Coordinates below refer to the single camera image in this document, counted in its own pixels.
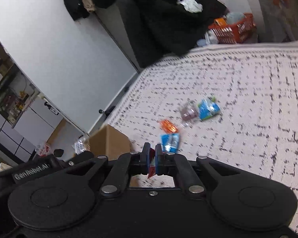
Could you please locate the grey door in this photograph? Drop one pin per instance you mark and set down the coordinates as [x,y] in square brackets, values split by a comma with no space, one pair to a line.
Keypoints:
[109,16]

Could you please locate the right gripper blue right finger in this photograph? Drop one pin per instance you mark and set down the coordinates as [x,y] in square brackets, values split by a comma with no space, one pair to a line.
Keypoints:
[159,159]

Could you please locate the white crumpled cloth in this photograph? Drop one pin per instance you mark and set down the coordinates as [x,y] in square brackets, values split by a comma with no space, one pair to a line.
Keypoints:
[191,6]

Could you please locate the red plastic basket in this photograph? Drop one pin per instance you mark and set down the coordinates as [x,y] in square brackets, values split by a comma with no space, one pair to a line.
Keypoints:
[235,33]

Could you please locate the red snack packet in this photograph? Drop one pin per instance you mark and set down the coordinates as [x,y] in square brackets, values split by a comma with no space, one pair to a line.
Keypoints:
[151,163]

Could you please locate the orange snack packet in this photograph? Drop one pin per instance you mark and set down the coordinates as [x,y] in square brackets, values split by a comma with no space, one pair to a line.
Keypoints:
[168,127]

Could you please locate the purple clear candy packet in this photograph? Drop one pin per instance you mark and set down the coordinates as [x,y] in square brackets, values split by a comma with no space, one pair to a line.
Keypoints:
[189,113]

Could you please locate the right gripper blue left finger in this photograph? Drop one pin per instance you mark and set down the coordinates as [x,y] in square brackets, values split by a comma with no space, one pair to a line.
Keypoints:
[145,158]

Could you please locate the brown cardboard box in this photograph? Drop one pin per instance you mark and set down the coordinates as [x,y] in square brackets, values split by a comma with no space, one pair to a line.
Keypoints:
[110,142]

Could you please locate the white patterned bed cover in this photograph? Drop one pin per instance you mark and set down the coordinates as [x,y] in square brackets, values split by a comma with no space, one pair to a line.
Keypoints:
[256,87]

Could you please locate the blue green snack packet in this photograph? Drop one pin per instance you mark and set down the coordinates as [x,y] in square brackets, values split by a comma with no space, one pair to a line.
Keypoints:
[208,108]

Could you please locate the black jacket pile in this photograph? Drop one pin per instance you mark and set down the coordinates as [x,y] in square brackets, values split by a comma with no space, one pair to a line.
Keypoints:
[159,27]

